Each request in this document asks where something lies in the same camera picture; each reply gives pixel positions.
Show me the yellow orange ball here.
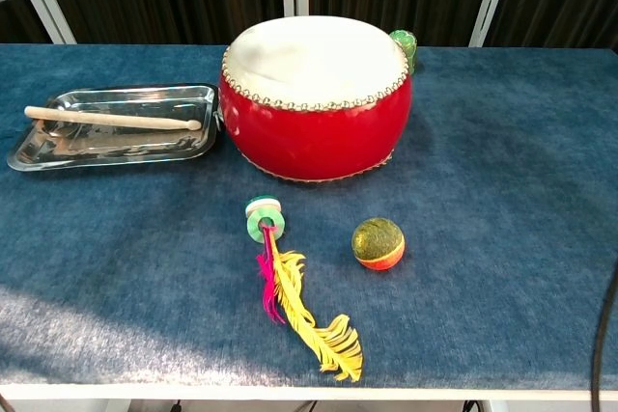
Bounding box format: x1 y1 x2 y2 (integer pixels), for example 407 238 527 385
351 217 406 272

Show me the blue felt table mat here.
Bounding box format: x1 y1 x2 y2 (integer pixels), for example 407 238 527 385
0 42 618 392

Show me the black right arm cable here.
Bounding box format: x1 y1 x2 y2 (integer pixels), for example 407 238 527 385
591 271 618 412

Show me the wooden drumstick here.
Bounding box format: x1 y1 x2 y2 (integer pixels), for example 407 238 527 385
23 105 203 132

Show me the yellow pink feather shuttlecock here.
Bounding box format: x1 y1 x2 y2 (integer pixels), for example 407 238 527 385
244 195 364 383

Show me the red drum with white skin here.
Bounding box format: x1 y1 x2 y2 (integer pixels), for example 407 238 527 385
217 14 415 186

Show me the green toy capsule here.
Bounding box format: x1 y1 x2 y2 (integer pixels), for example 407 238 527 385
388 29 419 76

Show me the rectangular silver metal tray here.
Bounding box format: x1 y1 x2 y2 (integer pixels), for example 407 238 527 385
7 83 221 173

